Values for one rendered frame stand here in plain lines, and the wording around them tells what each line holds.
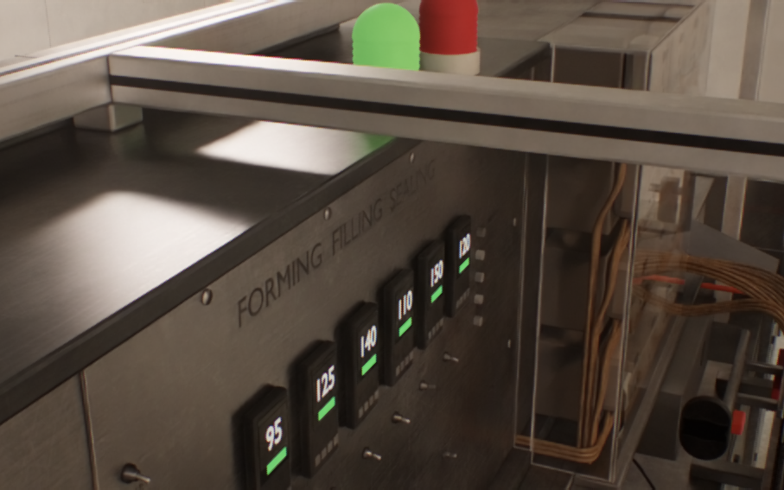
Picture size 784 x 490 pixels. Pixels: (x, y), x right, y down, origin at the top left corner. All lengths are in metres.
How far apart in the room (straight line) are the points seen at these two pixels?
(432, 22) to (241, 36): 0.18
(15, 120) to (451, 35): 0.44
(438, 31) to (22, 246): 0.52
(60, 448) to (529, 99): 0.36
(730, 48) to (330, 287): 5.25
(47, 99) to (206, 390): 0.26
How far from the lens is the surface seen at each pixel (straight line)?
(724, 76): 5.99
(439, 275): 0.99
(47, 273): 0.59
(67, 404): 0.56
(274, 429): 0.73
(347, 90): 0.74
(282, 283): 0.72
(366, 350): 0.85
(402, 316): 0.91
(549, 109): 0.69
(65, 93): 0.81
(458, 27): 1.02
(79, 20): 4.84
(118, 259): 0.60
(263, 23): 1.04
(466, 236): 1.05
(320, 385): 0.78
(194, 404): 0.65
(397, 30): 0.88
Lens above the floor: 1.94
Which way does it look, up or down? 21 degrees down
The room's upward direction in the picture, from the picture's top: straight up
